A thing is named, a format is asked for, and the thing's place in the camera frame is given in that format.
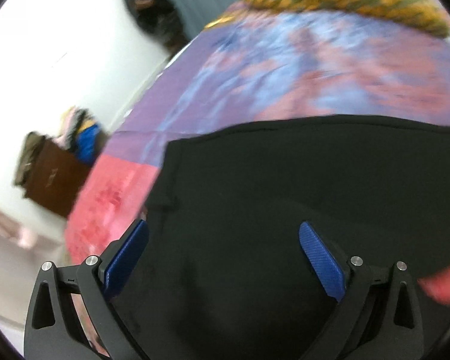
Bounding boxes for black pants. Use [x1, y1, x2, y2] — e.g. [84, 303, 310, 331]
[113, 115, 450, 359]

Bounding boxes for brown wooden cabinet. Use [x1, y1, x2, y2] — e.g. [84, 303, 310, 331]
[13, 132, 92, 218]

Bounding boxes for colourful clothes pile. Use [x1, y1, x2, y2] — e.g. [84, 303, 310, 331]
[54, 106, 109, 166]

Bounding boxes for black hanging bag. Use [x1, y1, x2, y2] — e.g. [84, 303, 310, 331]
[124, 0, 189, 57]

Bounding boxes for pink purple satin bedspread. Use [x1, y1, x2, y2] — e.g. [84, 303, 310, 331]
[65, 3, 450, 263]

